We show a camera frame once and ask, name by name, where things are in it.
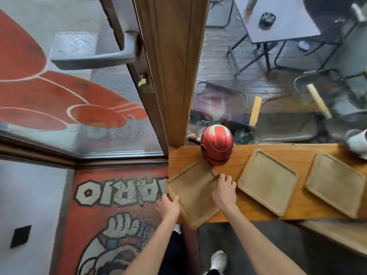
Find white mug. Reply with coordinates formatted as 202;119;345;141
345;129;367;160

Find square beige tray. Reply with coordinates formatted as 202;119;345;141
304;152;366;219
166;160;221;230
237;149;299;217

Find wooden door post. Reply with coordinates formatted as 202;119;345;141
133;0;211;148

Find wooden bench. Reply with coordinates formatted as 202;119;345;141
295;218;367;257

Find metal chair with wooden armrest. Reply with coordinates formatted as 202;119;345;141
189;81;263;132
254;69;367;143

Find red cartoon doormat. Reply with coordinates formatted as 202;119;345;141
53;166;201;275

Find red window decal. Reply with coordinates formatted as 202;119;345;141
0;8;148;131

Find person's left hand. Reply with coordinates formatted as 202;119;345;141
156;195;181;224

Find person's left forearm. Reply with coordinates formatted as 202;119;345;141
123;219;178;275

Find dark glass door frame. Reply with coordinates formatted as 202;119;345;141
97;0;170;155

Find grey outdoor table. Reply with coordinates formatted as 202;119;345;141
228;0;322;76

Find black metal outdoor chair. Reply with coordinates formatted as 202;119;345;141
274;3;367;73

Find person's black trousers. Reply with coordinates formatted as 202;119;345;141
158;230;190;275

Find black ashtray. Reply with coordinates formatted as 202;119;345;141
258;12;277;29

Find grey door handle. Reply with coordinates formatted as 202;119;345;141
49;31;142;71

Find red helmet-shaped container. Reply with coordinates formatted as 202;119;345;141
200;124;235;166

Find white shoe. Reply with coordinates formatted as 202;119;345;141
203;250;228;275

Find person's right forearm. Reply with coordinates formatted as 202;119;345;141
219;206;308;275

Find person's right hand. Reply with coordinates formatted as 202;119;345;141
212;173;238;211

